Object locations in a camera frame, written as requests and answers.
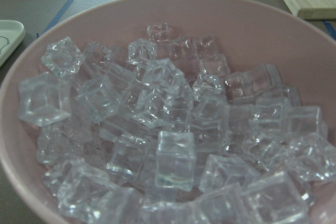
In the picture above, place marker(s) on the clear ice cubes pile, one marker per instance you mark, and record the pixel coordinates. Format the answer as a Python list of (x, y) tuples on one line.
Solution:
[(163, 132)]

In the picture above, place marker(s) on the pink bowl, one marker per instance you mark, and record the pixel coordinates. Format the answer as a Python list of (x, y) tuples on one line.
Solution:
[(249, 33)]

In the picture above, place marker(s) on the cream bear tray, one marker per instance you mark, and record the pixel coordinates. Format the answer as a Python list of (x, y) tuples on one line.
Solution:
[(12, 34)]

